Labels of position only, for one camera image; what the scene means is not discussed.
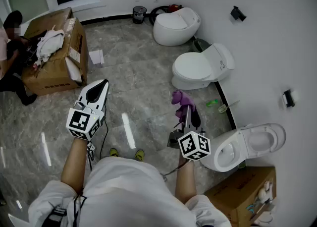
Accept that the pale green toilet brush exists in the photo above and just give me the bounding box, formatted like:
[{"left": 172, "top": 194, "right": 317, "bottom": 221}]
[{"left": 218, "top": 100, "right": 240, "bottom": 113}]

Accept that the white towel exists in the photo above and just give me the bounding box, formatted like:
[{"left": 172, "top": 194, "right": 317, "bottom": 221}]
[{"left": 36, "top": 29, "right": 65, "bottom": 65}]

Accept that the green mesh basket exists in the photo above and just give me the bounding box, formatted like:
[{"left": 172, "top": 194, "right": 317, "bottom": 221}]
[{"left": 192, "top": 38, "right": 211, "bottom": 53}]

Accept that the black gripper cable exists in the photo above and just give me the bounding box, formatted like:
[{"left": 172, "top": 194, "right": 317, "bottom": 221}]
[
  {"left": 86, "top": 119, "right": 109, "bottom": 172},
  {"left": 160, "top": 160, "right": 191, "bottom": 182}
]

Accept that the white toilet with raised lid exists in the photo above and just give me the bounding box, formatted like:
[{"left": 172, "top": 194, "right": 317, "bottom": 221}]
[{"left": 200, "top": 122, "right": 287, "bottom": 173}]

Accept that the black bag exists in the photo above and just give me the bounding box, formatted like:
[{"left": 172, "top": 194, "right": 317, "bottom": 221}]
[{"left": 6, "top": 30, "right": 48, "bottom": 69}]

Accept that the black holder with paper roll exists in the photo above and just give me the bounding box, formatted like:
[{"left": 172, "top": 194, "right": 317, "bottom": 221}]
[{"left": 282, "top": 89, "right": 299, "bottom": 108}]

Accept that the black wall paper holder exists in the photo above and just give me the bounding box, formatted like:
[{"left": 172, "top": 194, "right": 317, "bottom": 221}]
[{"left": 230, "top": 5, "right": 247, "bottom": 22}]

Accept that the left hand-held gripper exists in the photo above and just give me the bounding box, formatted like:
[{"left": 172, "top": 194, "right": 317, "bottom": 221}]
[{"left": 65, "top": 79, "right": 110, "bottom": 141}]

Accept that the white toilet with label panel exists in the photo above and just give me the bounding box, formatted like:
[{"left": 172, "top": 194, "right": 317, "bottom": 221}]
[{"left": 171, "top": 43, "right": 235, "bottom": 90}]

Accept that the person's white shirt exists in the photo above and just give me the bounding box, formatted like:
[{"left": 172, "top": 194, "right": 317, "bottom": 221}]
[{"left": 28, "top": 156, "right": 232, "bottom": 227}]

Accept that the person's left forearm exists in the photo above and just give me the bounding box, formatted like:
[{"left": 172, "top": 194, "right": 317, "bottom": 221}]
[{"left": 60, "top": 136, "right": 90, "bottom": 196}]

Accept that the white paper sheet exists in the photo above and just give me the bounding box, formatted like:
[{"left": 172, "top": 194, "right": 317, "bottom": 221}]
[{"left": 88, "top": 49, "right": 105, "bottom": 68}]

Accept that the white plastic fittings pile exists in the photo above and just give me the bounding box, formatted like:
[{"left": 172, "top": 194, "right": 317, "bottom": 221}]
[{"left": 250, "top": 180, "right": 277, "bottom": 227}]

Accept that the black wire waste bin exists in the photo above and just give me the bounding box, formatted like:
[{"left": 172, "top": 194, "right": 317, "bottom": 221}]
[{"left": 132, "top": 5, "right": 148, "bottom": 25}]

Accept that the white egg-shaped toilet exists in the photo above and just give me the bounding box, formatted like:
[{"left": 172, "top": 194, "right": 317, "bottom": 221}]
[{"left": 153, "top": 7, "right": 201, "bottom": 47}]

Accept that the purple cloth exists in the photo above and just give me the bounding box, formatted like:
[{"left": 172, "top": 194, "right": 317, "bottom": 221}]
[{"left": 171, "top": 89, "right": 198, "bottom": 120}]

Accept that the person's right forearm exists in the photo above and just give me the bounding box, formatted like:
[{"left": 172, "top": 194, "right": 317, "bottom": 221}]
[{"left": 174, "top": 158, "right": 198, "bottom": 204}]

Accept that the torn brown cardboard box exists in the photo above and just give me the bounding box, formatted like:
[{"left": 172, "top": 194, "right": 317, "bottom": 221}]
[{"left": 21, "top": 17, "right": 89, "bottom": 97}]

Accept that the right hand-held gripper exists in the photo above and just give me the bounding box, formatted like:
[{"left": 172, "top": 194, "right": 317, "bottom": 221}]
[{"left": 167, "top": 105, "right": 211, "bottom": 162}]

